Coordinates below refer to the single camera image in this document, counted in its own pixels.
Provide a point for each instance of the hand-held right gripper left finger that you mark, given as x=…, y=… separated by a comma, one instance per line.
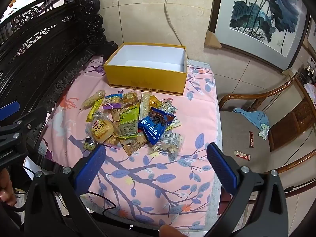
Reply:
x=91, y=170

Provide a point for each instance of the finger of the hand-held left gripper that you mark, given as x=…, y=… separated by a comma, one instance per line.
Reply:
x=9, y=110
x=24, y=126

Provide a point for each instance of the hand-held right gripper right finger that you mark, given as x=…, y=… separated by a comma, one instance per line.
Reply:
x=222, y=170

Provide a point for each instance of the red label bread packet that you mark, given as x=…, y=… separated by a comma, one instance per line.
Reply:
x=102, y=129

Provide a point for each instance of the clear peanut packet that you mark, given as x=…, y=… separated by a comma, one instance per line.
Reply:
x=170, y=142

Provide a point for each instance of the long clear grain bar packet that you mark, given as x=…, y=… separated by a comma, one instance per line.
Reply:
x=145, y=105

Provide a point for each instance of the yellow cardboard box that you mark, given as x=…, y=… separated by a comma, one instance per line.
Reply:
x=145, y=81

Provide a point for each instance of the person's left hand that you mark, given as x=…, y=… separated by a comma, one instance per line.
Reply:
x=6, y=187

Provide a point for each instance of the person's right hand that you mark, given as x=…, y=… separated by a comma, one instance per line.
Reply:
x=172, y=231

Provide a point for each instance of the red white small packet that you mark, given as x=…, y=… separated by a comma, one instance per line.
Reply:
x=242, y=155

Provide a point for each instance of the black yellow small packet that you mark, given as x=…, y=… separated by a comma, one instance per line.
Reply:
x=88, y=144

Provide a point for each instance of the round cracker packet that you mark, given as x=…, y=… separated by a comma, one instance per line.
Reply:
x=113, y=140

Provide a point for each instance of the dark red small packet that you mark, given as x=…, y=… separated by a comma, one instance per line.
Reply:
x=251, y=139

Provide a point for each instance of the large brown snack packet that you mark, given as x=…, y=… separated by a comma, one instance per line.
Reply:
x=133, y=145

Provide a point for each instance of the green white packet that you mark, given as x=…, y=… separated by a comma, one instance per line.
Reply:
x=264, y=131

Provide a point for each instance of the green seed packet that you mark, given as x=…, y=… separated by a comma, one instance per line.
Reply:
x=128, y=124

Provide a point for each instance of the yellow stick packet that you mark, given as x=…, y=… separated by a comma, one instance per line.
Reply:
x=95, y=111

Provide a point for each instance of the pink floral tablecloth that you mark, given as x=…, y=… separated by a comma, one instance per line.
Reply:
x=192, y=118

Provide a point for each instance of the small brown snack packet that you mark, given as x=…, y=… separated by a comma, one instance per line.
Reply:
x=115, y=115

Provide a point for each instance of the blue cloth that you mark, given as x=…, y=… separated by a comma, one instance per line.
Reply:
x=254, y=117

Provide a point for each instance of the dark carved wooden bench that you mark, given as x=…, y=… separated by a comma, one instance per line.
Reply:
x=49, y=54

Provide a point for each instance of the wooden armchair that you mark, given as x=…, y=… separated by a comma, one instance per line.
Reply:
x=284, y=133

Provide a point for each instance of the blue label snack packet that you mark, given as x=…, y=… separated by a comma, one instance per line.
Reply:
x=111, y=99

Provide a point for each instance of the clear cake packet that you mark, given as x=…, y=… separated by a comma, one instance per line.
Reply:
x=130, y=98

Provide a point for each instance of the green edged bean packet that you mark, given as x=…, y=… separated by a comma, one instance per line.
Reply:
x=167, y=106

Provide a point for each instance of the yellow candy packet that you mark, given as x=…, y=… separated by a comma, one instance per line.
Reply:
x=154, y=102

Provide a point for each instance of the cardboard corner protector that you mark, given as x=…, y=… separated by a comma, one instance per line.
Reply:
x=212, y=40
x=288, y=72

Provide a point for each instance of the dark side cabinet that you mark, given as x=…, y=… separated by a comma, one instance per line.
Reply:
x=309, y=69

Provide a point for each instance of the framed lotus painting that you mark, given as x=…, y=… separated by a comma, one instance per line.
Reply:
x=261, y=17

